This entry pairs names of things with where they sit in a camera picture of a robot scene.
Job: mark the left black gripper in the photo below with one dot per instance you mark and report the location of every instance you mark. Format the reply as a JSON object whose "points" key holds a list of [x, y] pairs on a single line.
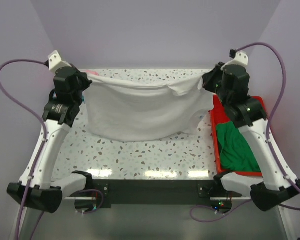
{"points": [[84, 76]]}

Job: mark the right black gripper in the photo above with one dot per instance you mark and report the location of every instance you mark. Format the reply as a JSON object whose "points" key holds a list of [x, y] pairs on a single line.
{"points": [[207, 77]]}

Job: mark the white t shirt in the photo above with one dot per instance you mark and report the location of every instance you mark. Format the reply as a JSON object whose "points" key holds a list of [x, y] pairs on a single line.
{"points": [[127, 111]]}

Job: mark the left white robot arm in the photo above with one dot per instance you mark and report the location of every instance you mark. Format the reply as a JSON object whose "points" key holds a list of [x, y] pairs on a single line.
{"points": [[35, 188]]}

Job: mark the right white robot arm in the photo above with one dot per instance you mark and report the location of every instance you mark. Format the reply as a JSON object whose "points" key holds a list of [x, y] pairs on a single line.
{"points": [[278, 183]]}

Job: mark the red plastic bin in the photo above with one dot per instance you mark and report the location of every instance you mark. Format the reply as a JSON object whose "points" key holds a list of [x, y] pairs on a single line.
{"points": [[217, 116]]}

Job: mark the folded pink t shirt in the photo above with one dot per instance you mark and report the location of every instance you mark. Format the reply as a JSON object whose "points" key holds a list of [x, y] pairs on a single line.
{"points": [[92, 72]]}

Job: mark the green t shirt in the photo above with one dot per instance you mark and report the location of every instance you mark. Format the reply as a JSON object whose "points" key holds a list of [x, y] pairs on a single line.
{"points": [[234, 151]]}

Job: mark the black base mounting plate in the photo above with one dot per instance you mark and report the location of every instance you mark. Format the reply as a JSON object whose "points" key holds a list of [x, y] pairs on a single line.
{"points": [[155, 192]]}

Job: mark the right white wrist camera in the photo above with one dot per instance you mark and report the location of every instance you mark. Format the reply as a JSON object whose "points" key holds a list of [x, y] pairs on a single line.
{"points": [[238, 57]]}

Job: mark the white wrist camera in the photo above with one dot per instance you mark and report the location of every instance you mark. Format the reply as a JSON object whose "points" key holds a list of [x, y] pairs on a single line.
{"points": [[238, 57], [55, 62]]}

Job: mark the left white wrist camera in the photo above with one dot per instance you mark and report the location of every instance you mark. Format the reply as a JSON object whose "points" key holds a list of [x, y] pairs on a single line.
{"points": [[55, 62]]}

